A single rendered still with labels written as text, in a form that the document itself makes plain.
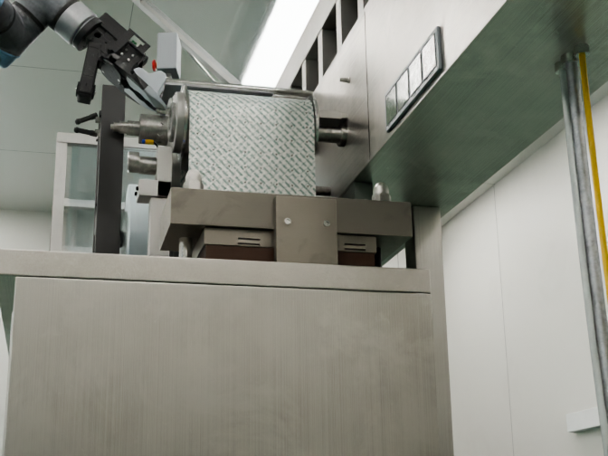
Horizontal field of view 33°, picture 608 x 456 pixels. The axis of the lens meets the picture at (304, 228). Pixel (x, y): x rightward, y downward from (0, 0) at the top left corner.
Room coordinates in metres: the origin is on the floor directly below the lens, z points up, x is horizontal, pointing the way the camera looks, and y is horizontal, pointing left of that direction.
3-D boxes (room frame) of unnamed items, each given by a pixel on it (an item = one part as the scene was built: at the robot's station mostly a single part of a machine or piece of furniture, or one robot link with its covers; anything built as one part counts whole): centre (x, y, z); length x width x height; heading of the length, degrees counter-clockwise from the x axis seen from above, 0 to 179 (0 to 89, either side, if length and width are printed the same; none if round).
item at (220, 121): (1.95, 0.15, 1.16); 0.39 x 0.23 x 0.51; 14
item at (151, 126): (2.03, 0.32, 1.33); 0.06 x 0.06 x 0.06; 14
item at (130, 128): (2.01, 0.38, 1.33); 0.06 x 0.03 x 0.03; 104
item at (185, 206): (1.66, 0.03, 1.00); 0.40 x 0.16 x 0.06; 104
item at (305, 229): (1.57, 0.00, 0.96); 0.10 x 0.03 x 0.11; 104
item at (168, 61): (2.33, 0.34, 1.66); 0.07 x 0.07 x 0.10; 89
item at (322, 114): (1.86, -0.06, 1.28); 0.06 x 0.05 x 0.02; 104
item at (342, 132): (1.86, -0.05, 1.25); 0.07 x 0.04 x 0.04; 104
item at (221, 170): (1.76, 0.09, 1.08); 0.23 x 0.01 x 0.18; 104
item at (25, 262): (2.71, 0.43, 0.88); 2.52 x 0.66 x 0.04; 14
